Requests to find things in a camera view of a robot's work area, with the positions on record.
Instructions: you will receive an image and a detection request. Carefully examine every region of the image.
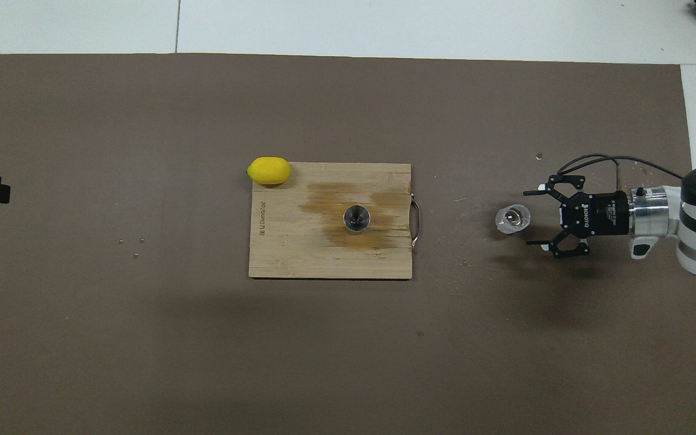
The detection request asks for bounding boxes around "large brown table mat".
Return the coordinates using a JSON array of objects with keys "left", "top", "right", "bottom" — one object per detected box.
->
[{"left": 0, "top": 53, "right": 696, "bottom": 435}]

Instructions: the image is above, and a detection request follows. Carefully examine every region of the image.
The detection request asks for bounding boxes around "bamboo cutting board, metal handle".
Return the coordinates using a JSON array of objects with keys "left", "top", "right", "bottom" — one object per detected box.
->
[{"left": 248, "top": 162, "right": 421, "bottom": 280}]

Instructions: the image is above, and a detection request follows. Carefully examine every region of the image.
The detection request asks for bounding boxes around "small clear glass cup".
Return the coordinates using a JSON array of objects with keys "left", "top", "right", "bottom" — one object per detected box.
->
[{"left": 495, "top": 204, "right": 532, "bottom": 235}]

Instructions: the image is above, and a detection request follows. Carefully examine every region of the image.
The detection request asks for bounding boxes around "yellow lemon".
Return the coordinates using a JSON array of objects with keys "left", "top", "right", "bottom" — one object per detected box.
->
[{"left": 246, "top": 156, "right": 292, "bottom": 185}]

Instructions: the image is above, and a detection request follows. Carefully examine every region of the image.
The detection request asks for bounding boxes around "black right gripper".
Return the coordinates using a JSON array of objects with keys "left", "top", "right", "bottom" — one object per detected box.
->
[{"left": 523, "top": 174, "right": 631, "bottom": 260}]

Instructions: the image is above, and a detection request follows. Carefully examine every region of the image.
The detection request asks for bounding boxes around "steel double jigger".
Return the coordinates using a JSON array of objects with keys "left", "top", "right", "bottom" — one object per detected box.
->
[{"left": 343, "top": 204, "right": 372, "bottom": 233}]

